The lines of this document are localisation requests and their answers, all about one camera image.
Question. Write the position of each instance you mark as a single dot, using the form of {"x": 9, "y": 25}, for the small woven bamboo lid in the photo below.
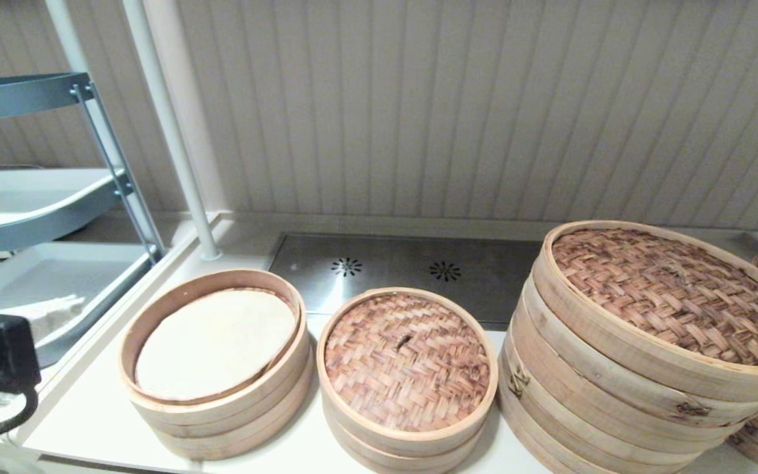
{"x": 405, "y": 362}

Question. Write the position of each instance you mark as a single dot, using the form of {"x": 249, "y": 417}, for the grey metal cart upright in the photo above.
{"x": 112, "y": 164}

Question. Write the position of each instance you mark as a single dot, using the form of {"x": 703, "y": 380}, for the thin white pole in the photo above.
{"x": 66, "y": 33}

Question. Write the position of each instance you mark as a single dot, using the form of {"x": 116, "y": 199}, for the white cloth steamer liner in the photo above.
{"x": 214, "y": 349}

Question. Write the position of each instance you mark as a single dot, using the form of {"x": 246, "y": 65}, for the stainless steel vent plate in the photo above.
{"x": 484, "y": 289}

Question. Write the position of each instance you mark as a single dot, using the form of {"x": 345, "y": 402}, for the thick white pole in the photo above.
{"x": 168, "y": 131}

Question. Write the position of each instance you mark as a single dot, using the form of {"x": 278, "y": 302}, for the grey cart tray, empty rim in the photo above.
{"x": 10, "y": 99}

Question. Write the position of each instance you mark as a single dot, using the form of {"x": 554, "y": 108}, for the grey cart tray, white inside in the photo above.
{"x": 24, "y": 197}
{"x": 89, "y": 276}

